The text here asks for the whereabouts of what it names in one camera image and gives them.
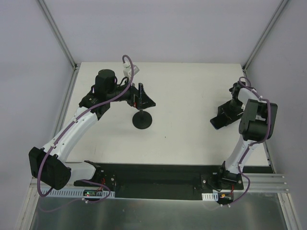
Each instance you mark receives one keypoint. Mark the aluminium frame post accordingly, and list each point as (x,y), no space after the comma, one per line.
(56,32)
(265,33)

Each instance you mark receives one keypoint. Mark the left white slotted cable duct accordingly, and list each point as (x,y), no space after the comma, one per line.
(78,193)

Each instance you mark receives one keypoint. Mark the left aluminium frame post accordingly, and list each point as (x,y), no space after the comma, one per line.
(56,32)

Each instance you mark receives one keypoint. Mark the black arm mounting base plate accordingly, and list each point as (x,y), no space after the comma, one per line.
(153,181)

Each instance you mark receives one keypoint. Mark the aluminium front rail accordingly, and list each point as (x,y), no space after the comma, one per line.
(267,183)

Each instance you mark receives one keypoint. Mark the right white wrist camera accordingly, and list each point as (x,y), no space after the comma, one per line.
(245,94)

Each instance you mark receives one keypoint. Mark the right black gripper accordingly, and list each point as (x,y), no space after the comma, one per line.
(225,115)

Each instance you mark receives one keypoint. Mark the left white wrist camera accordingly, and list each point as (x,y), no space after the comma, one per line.
(127,69)

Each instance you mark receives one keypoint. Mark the right aluminium frame post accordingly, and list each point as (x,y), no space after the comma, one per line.
(265,33)

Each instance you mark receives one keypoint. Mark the blue cased smartphone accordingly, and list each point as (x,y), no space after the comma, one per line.
(219,121)

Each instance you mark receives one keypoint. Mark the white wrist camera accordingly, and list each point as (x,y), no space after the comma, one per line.
(245,94)
(127,69)

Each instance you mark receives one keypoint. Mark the black phone stand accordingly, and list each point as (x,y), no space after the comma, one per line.
(142,120)

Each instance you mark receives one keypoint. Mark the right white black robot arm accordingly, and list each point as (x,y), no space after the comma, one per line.
(256,116)

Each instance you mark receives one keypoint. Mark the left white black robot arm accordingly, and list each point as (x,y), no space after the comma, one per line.
(48,164)

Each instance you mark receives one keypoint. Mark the right white slotted cable duct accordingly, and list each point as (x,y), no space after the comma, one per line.
(210,196)

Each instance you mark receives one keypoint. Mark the left green lit circuit board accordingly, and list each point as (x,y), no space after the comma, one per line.
(94,193)

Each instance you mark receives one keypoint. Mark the white slotted cable duct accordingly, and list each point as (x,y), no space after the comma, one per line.
(210,196)
(78,193)

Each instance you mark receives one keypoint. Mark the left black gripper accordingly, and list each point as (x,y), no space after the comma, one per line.
(138,97)

